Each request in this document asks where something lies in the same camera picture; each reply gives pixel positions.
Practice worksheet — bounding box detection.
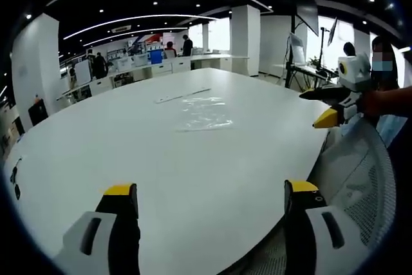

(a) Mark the white board on stand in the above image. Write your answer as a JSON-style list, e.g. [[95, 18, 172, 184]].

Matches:
[[287, 32, 307, 66]]

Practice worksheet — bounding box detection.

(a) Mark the black cable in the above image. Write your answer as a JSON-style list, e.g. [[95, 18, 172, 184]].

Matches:
[[9, 157, 24, 201]]

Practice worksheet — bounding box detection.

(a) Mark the small black monitor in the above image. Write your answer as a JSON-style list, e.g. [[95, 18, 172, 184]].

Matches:
[[326, 16, 339, 47]]

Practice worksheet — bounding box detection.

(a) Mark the white cabinet box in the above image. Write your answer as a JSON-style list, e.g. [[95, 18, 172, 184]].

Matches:
[[74, 59, 93, 85]]

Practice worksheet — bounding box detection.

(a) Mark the long white counter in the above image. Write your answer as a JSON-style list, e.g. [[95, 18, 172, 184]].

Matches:
[[57, 53, 250, 100]]

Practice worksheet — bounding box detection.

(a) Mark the clear food packaging bag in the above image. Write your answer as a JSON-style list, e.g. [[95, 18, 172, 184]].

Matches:
[[175, 95, 234, 133]]

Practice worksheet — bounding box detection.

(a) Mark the blue garment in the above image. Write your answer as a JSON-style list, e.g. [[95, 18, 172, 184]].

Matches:
[[341, 112, 409, 147]]

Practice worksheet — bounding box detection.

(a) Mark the blue box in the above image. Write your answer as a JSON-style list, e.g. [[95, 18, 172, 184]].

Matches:
[[145, 49, 165, 64]]

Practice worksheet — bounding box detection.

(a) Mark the black-framed side table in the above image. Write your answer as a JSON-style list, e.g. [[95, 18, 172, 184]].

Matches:
[[283, 62, 339, 93]]

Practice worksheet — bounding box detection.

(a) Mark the person's right hand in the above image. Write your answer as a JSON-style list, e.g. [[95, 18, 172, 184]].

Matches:
[[362, 88, 392, 117]]

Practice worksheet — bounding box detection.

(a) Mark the large black monitor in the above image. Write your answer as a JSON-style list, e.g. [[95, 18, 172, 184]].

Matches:
[[295, 0, 320, 36]]

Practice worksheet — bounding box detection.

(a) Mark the white mesh office chair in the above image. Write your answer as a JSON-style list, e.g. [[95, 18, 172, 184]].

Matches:
[[247, 117, 398, 275]]

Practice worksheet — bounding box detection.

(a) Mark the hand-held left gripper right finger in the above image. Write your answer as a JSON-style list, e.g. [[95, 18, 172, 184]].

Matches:
[[283, 178, 371, 275]]

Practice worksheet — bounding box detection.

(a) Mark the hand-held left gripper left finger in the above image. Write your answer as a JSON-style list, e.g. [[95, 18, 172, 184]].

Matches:
[[53, 183, 142, 275]]

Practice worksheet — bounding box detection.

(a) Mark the green plant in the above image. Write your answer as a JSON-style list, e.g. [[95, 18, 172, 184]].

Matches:
[[307, 55, 323, 70]]

